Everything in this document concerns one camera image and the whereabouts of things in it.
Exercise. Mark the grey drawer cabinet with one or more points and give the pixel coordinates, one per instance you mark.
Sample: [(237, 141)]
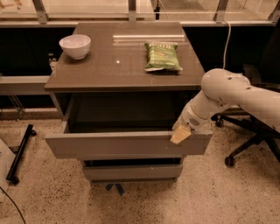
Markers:
[(115, 64)]

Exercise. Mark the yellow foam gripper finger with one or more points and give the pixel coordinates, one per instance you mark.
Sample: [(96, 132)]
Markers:
[(180, 134)]

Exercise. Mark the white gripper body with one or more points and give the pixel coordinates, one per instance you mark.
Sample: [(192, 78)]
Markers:
[(189, 119)]

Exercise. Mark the grey bottom drawer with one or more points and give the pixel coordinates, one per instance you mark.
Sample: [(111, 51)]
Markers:
[(133, 172)]

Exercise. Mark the grey drawer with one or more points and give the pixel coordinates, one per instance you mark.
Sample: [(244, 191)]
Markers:
[(133, 172), (123, 126)]

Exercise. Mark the black office chair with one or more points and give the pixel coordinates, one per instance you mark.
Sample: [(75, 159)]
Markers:
[(267, 71)]

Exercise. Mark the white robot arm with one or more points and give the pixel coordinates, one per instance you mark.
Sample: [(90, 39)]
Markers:
[(221, 89)]

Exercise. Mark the white board on floor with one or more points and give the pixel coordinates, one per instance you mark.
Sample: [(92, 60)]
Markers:
[(6, 160)]

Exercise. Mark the grey top drawer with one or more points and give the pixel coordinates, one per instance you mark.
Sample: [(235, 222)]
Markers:
[(123, 126)]

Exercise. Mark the green chip bag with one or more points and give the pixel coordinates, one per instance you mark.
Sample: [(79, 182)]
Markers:
[(162, 56)]

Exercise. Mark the black wheeled stand base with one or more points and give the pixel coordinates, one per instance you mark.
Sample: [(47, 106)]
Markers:
[(11, 176)]

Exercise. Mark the white ceramic bowl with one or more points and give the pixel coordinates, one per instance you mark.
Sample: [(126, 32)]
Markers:
[(76, 46)]

